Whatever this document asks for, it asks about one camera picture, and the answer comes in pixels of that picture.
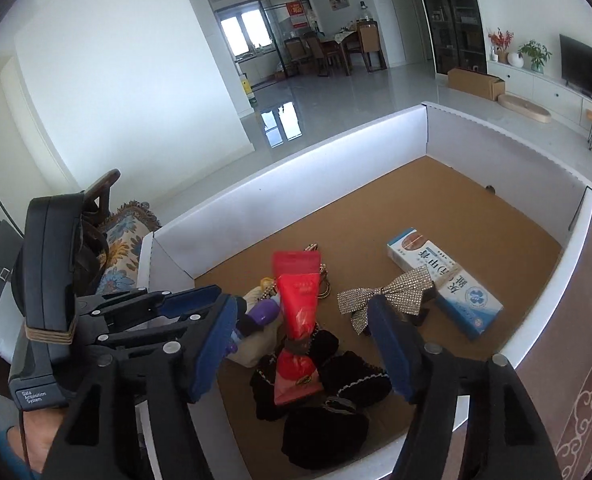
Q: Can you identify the white blue medicine box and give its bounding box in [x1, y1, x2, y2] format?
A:
[387, 228, 503, 340]

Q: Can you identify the red candy-shaped pouch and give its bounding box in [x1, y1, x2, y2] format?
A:
[272, 249, 322, 405]

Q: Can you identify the gold rhinestone hair claw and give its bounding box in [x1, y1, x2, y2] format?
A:
[305, 243, 332, 300]

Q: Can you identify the silver rhinestone bow claw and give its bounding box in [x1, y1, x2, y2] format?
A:
[337, 266, 436, 335]

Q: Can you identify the black bow hair clip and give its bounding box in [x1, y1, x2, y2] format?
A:
[250, 328, 391, 470]

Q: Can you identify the person's left hand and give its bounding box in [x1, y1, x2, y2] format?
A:
[6, 408, 67, 474]

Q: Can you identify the floral cushioned chair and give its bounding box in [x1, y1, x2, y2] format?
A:
[74, 169, 161, 296]

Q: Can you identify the white cardboard storage box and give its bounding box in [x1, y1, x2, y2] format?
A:
[137, 103, 592, 479]

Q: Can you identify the white tv cabinet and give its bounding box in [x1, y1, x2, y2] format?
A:
[487, 61, 592, 136]

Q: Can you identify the brown cardboard carton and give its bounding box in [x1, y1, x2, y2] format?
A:
[448, 68, 505, 101]

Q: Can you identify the black flat television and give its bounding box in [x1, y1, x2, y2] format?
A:
[560, 35, 592, 96]

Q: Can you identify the green potted plant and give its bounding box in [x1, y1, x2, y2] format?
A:
[518, 40, 552, 74]

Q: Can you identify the red flower plant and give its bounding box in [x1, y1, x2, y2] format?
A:
[488, 28, 514, 64]

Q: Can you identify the dark glass display cabinet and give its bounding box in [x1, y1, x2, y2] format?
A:
[423, 0, 487, 75]

